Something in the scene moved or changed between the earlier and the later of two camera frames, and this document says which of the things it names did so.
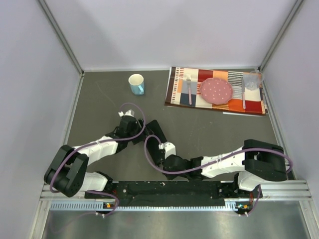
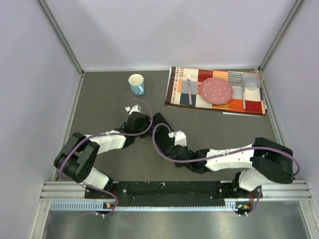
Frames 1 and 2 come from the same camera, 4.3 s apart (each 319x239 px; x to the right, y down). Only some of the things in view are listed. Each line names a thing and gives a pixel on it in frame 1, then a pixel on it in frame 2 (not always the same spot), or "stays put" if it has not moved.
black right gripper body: [172, 177] to [178, 164]
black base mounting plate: [167, 193] stays put
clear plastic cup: [253, 79] stays put
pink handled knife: [243, 89] stays put
